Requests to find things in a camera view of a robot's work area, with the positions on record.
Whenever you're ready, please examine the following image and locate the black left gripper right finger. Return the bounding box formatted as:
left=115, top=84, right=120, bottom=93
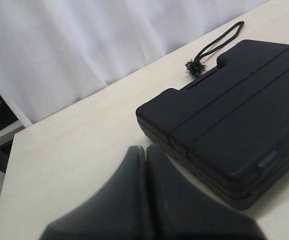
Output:
left=145, top=145, right=261, bottom=240

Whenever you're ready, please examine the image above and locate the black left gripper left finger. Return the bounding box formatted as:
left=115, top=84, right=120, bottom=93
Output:
left=40, top=146, right=145, bottom=240

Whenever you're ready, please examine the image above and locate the black plastic carrying case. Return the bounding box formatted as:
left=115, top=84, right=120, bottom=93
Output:
left=135, top=39, right=289, bottom=210

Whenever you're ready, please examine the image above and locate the black cord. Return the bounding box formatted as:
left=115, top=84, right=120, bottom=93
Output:
left=184, top=21, right=245, bottom=80

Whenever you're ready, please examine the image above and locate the white backdrop curtain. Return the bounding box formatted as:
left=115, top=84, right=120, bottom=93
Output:
left=0, top=0, right=262, bottom=127

